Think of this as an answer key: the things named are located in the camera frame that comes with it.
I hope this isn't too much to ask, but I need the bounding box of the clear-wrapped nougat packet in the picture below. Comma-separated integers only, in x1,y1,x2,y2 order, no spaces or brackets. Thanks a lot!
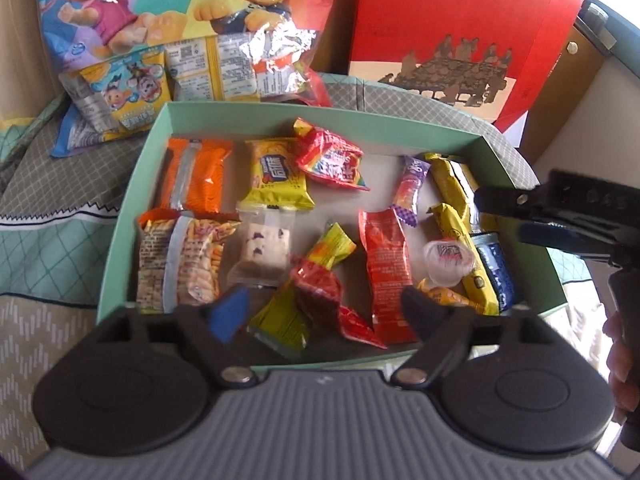
227,207,296,289

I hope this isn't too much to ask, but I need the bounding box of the grey metal latch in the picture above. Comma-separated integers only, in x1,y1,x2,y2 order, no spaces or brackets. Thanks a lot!
577,2,614,44

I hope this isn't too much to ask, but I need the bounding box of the yellow green candy packet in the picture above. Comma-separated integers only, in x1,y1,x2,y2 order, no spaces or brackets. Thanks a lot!
247,222,357,351

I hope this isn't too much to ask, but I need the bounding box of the clear jelly cup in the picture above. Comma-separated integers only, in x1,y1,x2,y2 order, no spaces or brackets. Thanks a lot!
422,240,476,289

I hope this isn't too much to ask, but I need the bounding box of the beige embroidered curtain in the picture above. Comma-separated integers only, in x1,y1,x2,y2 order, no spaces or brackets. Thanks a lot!
0,0,66,126

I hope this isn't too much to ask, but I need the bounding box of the blue and white packet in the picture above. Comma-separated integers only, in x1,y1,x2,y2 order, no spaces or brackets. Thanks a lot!
50,107,109,159

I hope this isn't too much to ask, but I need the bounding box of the red rainbow candy packet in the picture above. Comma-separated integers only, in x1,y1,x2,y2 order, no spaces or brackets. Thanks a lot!
292,117,371,192

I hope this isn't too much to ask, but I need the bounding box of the yellow snack packet blue label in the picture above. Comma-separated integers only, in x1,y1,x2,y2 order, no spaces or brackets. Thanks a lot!
237,137,316,212

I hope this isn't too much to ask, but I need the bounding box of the person's right hand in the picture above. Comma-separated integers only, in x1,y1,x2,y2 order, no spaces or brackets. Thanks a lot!
606,310,640,426

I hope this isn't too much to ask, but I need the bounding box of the small yellow cartoon packet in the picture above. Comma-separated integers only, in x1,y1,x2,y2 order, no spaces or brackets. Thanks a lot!
59,46,171,142

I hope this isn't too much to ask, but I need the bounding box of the red foil candy packet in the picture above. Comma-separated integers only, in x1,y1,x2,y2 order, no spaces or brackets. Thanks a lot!
290,257,389,350

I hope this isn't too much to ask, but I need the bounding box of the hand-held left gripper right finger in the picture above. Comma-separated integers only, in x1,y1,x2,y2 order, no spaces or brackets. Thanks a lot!
390,286,554,389

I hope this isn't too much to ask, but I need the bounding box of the purple candy packet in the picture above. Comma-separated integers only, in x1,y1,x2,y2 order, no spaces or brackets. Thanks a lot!
391,155,432,229

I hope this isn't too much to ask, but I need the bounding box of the small orange snack packet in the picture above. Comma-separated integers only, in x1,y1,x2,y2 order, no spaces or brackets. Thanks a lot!
416,280,474,309

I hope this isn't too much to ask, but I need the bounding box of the red gift box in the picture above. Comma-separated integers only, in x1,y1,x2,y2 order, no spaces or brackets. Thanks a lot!
310,0,587,127

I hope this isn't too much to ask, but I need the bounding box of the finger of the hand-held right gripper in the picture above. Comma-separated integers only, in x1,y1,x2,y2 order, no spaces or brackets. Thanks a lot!
472,184,557,222
516,221,617,262

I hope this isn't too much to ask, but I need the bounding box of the red snack packet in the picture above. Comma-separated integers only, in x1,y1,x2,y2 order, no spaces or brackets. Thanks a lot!
357,207,426,344

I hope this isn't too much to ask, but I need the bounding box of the long yellow snack bar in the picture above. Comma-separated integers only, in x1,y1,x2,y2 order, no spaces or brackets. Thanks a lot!
424,152,485,227
427,203,499,316

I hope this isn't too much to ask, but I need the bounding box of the large cartoon snack bag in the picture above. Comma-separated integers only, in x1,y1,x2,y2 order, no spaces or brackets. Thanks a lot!
35,0,334,109

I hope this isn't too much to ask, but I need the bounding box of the wooden cabinet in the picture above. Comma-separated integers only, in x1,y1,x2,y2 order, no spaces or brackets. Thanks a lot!
520,15,607,162

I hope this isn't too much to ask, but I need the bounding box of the clear rice cracker packet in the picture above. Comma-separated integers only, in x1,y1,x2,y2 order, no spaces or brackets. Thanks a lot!
136,209,241,314

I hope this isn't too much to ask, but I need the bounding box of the green cardboard box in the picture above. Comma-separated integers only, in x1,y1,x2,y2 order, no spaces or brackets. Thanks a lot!
95,101,569,369

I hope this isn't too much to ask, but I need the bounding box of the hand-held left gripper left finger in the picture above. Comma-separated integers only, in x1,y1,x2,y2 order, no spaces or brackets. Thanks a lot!
92,284,259,389

